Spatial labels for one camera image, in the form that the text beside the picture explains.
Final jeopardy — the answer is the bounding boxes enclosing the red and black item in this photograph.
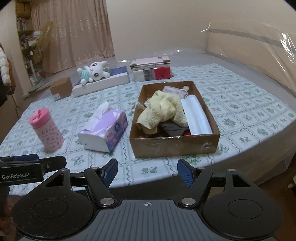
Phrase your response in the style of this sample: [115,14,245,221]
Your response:
[182,130,191,136]

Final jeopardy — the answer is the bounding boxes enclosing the dark grey cloth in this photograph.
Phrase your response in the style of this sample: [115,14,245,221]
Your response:
[158,120,189,137]

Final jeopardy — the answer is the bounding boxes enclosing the light blue face mask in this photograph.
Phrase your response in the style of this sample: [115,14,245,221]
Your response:
[181,95,213,135]

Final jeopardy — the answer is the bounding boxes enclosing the pale yellow towel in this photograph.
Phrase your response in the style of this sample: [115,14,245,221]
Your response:
[136,90,188,135]

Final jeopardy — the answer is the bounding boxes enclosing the white cloth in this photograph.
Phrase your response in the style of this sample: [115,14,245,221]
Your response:
[162,86,186,98]

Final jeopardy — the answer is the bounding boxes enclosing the operator hand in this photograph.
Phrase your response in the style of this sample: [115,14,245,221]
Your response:
[1,186,14,235]

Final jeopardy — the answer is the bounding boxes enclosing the pink tumbler cup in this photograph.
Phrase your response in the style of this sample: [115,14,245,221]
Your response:
[28,108,64,152]

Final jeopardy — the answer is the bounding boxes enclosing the purple tissue box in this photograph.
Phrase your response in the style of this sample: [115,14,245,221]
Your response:
[78,101,127,153]

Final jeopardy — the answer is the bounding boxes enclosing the open cardboard box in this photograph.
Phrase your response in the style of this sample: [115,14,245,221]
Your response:
[129,81,220,158]

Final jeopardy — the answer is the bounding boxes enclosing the green patterned tablecloth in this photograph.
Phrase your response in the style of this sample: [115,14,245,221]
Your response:
[1,64,295,188]

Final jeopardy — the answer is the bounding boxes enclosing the hanging jackets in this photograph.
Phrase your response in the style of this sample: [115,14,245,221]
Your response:
[0,45,16,107]

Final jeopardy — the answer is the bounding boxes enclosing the small brown cardboard box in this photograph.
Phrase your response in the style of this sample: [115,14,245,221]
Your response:
[50,77,73,101]

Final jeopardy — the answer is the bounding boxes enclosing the white and blue flat box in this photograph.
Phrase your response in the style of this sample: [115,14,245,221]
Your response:
[72,66,130,97]

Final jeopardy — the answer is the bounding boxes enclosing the white bunny plush toy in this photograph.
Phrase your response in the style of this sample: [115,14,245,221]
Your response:
[77,61,110,85]

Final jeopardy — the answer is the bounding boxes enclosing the red and grey box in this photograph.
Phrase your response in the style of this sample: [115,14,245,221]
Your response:
[133,67,171,82]

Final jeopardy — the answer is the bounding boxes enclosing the pink topped book stack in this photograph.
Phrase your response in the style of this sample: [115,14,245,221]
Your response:
[130,56,171,71]

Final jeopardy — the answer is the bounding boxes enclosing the wooden bookshelf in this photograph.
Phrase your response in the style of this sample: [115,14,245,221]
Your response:
[16,1,38,86]

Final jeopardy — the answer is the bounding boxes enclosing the standing fan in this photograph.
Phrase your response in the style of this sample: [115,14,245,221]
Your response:
[28,21,54,93]

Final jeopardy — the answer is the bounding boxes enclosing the beige curtain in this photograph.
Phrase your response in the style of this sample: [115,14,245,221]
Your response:
[31,1,114,73]

